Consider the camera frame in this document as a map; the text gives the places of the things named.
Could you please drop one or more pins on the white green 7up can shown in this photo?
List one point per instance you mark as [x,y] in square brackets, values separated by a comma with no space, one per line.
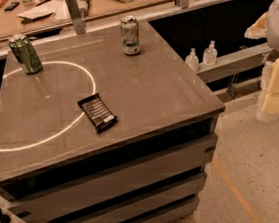
[129,29]

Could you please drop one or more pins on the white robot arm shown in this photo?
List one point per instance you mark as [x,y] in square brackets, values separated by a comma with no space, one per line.
[267,26]

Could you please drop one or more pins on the black rxbar chocolate bar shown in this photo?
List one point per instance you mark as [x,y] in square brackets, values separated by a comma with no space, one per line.
[97,112]

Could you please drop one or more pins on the green soda can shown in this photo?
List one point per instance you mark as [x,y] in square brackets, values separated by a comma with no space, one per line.
[25,53]

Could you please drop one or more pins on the clear sanitizer bottle right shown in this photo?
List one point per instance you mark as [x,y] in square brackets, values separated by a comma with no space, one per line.
[210,54]

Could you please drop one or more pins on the clear sanitizer bottle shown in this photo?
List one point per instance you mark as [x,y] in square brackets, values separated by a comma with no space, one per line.
[210,54]
[192,60]

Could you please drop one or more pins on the clear sanitizer bottle left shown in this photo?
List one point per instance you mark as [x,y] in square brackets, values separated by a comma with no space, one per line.
[192,60]

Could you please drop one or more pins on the grey drawer cabinet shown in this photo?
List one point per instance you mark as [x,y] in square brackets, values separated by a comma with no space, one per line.
[147,168]

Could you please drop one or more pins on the white papers on desk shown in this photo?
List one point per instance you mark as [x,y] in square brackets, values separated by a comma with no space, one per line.
[39,10]

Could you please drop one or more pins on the black phone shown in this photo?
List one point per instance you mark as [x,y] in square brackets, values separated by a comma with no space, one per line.
[11,6]

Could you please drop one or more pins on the grey metal bracket post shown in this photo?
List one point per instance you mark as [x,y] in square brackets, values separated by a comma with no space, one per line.
[75,15]

